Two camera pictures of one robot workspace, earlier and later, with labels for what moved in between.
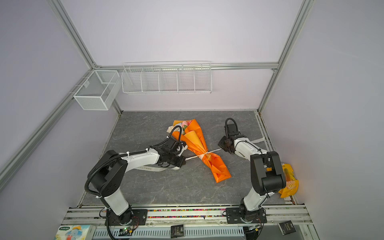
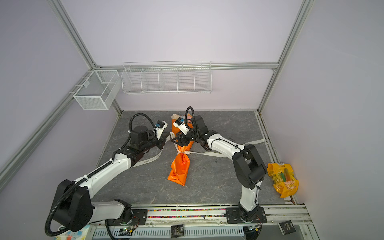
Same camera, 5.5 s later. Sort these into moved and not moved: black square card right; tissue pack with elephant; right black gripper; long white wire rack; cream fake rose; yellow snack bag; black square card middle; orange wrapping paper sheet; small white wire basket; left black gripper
Moved: left black gripper; right black gripper; cream fake rose; orange wrapping paper sheet
Not moved: black square card middle; yellow snack bag; tissue pack with elephant; long white wire rack; small white wire basket; black square card right
